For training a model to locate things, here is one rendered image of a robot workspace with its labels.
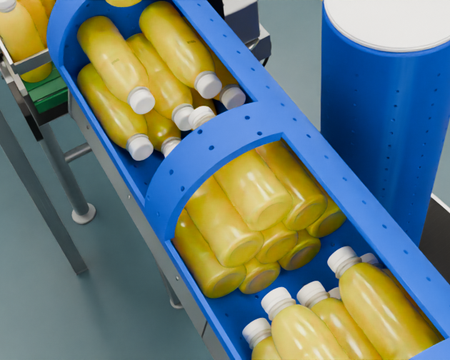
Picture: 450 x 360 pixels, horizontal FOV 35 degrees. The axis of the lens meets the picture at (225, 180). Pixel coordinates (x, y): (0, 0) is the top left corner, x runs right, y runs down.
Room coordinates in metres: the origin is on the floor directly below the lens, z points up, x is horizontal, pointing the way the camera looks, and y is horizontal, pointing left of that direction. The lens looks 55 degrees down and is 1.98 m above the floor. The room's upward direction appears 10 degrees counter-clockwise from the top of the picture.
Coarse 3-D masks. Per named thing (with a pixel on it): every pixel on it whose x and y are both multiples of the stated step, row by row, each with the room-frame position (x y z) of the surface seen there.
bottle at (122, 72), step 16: (96, 16) 0.97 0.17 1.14; (80, 32) 0.95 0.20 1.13; (96, 32) 0.93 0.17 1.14; (112, 32) 0.93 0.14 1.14; (96, 48) 0.90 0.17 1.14; (112, 48) 0.89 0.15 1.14; (128, 48) 0.90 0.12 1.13; (96, 64) 0.88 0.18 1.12; (112, 64) 0.85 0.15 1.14; (128, 64) 0.85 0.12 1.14; (112, 80) 0.83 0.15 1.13; (128, 80) 0.82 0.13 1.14; (144, 80) 0.82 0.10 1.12; (128, 96) 0.80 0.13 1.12
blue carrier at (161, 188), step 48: (96, 0) 0.99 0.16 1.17; (144, 0) 1.02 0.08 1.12; (192, 0) 0.90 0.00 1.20; (48, 48) 0.95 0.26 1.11; (240, 48) 0.79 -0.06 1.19; (288, 96) 0.70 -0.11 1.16; (192, 144) 0.60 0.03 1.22; (240, 144) 0.57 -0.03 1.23; (144, 192) 0.67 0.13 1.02; (192, 192) 0.54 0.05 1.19; (336, 192) 0.48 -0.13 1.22; (336, 240) 0.54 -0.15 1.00; (384, 240) 0.41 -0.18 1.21; (192, 288) 0.44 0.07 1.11; (288, 288) 0.49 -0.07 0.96; (432, 288) 0.34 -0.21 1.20; (240, 336) 0.41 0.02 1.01
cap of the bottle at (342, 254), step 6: (348, 246) 0.45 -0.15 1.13; (336, 252) 0.45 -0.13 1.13; (342, 252) 0.45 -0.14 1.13; (348, 252) 0.44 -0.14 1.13; (354, 252) 0.45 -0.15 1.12; (330, 258) 0.44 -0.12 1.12; (336, 258) 0.44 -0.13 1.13; (342, 258) 0.44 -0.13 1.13; (348, 258) 0.44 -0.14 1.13; (330, 264) 0.44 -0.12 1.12; (336, 264) 0.43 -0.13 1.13
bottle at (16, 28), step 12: (0, 12) 1.11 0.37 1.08; (12, 12) 1.11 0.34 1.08; (24, 12) 1.12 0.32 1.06; (0, 24) 1.10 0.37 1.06; (12, 24) 1.09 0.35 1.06; (24, 24) 1.10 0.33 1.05; (12, 36) 1.09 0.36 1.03; (24, 36) 1.09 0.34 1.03; (36, 36) 1.11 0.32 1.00; (12, 48) 1.09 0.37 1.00; (24, 48) 1.09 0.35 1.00; (36, 48) 1.10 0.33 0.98; (12, 60) 1.10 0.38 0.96; (36, 72) 1.09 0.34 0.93; (48, 72) 1.10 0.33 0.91
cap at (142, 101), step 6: (144, 90) 0.80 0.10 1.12; (132, 96) 0.79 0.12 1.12; (138, 96) 0.79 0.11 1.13; (144, 96) 0.79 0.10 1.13; (150, 96) 0.79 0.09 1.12; (132, 102) 0.78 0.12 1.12; (138, 102) 0.78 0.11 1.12; (144, 102) 0.78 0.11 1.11; (150, 102) 0.79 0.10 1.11; (132, 108) 0.78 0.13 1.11; (138, 108) 0.78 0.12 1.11; (144, 108) 0.78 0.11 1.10; (150, 108) 0.79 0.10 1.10
